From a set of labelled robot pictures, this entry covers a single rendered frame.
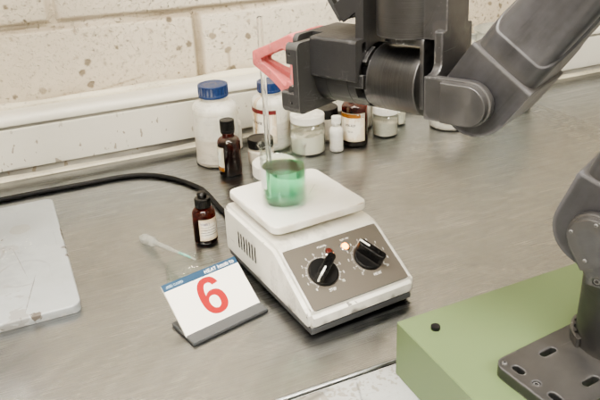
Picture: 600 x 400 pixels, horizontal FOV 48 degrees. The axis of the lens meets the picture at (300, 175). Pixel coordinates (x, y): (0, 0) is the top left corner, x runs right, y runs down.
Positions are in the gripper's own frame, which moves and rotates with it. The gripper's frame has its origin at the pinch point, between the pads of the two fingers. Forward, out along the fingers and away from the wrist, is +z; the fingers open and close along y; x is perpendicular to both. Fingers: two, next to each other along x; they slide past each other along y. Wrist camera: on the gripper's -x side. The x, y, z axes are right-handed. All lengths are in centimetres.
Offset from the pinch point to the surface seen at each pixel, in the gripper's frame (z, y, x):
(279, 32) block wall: 34, -40, 8
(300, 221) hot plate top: -5.1, 1.3, 16.7
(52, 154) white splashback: 48, -1, 21
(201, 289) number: 1.0, 10.6, 22.5
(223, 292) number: -0.3, 8.7, 23.3
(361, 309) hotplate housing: -13.1, 1.7, 24.2
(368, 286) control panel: -12.9, 0.2, 22.3
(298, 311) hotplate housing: -9.0, 6.7, 23.3
